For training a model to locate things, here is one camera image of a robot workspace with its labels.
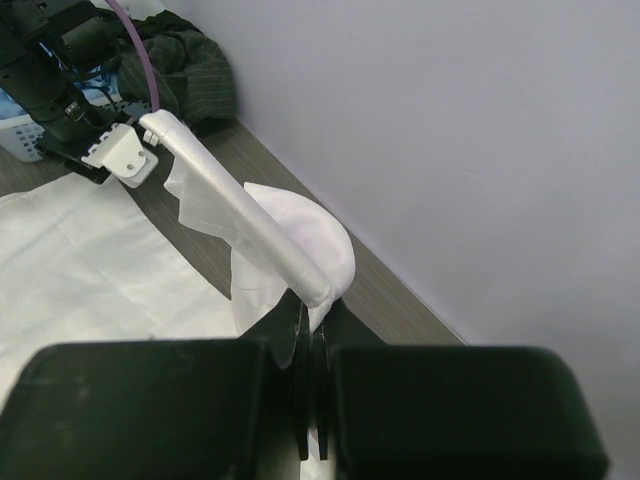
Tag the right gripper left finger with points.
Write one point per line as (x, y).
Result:
(163, 409)

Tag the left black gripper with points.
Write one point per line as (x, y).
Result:
(66, 141)

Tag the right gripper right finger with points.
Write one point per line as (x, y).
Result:
(448, 412)

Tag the white long sleeve shirt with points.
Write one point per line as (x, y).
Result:
(83, 263)

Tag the grey plastic basket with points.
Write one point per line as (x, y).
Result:
(19, 134)

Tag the black shirt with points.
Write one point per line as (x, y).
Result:
(193, 77)

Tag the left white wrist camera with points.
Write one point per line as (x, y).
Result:
(120, 151)

